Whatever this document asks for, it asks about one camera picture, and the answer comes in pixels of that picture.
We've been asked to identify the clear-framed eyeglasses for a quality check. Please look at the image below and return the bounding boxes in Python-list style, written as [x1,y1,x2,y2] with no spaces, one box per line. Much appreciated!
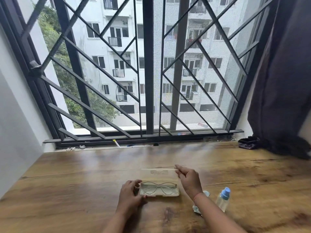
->
[140,181,178,196]

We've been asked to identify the small spray bottle blue cap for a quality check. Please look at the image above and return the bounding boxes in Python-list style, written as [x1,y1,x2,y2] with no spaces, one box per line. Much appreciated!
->
[215,187,231,213]

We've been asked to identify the black metal window grille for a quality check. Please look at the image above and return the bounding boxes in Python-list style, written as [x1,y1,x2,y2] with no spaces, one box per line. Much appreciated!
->
[14,0,275,143]

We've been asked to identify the translucent yellowish glasses case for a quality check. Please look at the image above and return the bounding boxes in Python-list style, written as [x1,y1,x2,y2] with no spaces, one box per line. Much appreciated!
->
[139,168,180,198]

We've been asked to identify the green tree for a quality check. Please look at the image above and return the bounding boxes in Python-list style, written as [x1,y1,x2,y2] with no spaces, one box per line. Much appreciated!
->
[38,6,120,128]

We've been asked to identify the pink wrist thread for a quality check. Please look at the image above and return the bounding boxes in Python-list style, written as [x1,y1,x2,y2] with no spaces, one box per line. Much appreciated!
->
[193,192,207,203]

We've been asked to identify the light green cleaning cloth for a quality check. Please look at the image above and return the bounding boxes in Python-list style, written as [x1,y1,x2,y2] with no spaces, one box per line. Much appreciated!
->
[192,190,211,215]

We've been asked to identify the black window frame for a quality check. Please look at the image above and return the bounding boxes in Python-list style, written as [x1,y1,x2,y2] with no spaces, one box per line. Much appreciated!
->
[0,0,279,148]

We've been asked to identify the dark curtain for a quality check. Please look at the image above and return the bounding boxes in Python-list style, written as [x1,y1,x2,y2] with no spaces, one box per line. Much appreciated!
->
[247,0,311,160]

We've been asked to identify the person's right hand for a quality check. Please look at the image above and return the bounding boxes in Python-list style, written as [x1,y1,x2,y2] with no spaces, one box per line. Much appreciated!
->
[174,164,203,201]

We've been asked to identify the person's left hand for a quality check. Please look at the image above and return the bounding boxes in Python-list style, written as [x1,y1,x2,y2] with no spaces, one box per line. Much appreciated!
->
[115,179,148,217]

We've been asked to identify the white apartment building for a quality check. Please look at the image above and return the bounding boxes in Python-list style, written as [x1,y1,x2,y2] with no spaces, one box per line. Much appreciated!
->
[65,0,263,128]

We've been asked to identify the dark crumpled cloth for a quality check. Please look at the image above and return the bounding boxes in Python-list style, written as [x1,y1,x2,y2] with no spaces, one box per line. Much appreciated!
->
[238,136,260,150]

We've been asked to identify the person's right forearm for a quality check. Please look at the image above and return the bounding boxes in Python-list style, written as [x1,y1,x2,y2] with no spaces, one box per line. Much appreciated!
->
[194,193,247,233]

